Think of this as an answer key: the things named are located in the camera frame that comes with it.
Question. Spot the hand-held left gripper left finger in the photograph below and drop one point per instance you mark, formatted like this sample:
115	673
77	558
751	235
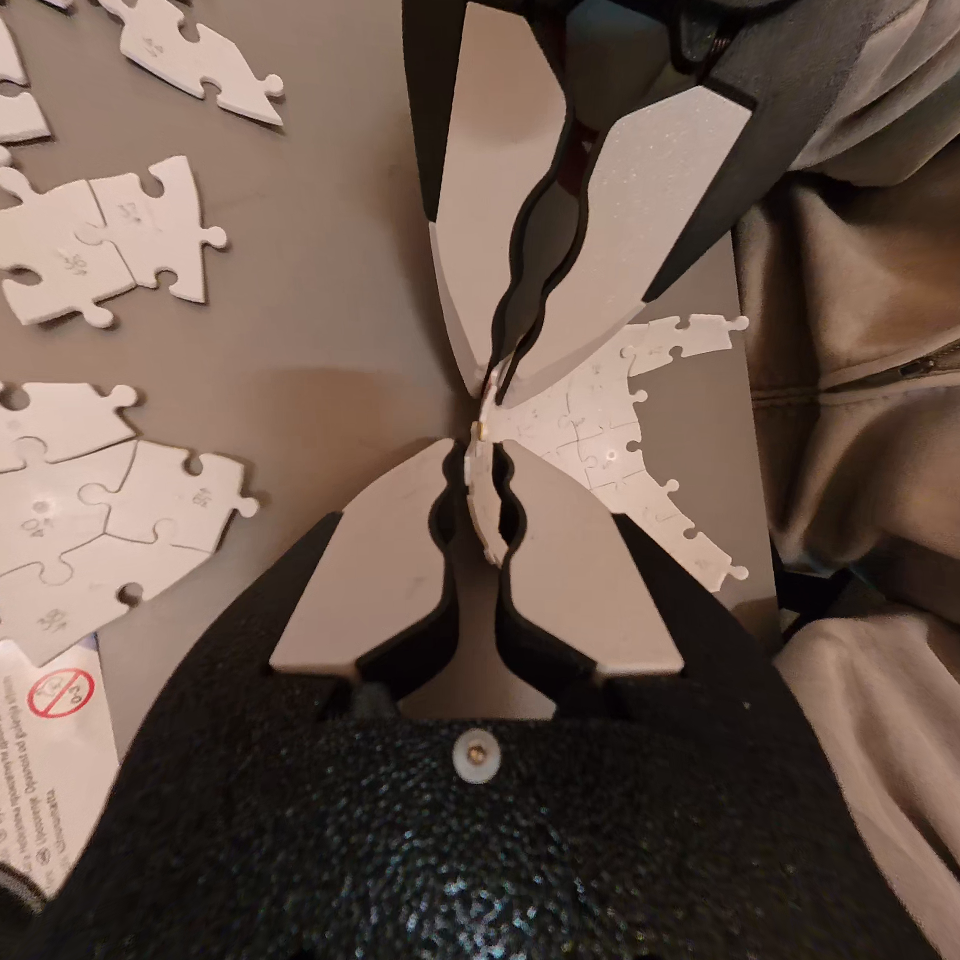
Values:
360	577

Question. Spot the beige zip jacket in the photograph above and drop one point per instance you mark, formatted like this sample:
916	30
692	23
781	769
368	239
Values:
862	285

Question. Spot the person's right forearm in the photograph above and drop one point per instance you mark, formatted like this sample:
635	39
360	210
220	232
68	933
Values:
900	75

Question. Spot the assembled white puzzle ball section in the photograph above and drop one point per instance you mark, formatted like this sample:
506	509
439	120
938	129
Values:
592	442

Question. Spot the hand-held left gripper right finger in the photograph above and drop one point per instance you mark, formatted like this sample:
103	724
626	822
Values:
585	592

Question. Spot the paper instruction sheet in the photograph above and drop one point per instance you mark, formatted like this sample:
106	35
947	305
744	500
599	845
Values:
67	750

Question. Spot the scattered white puzzle pieces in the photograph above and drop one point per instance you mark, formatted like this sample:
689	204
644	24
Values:
150	225

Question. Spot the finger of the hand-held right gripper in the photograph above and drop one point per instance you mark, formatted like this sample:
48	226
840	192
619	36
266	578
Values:
487	150
660	195

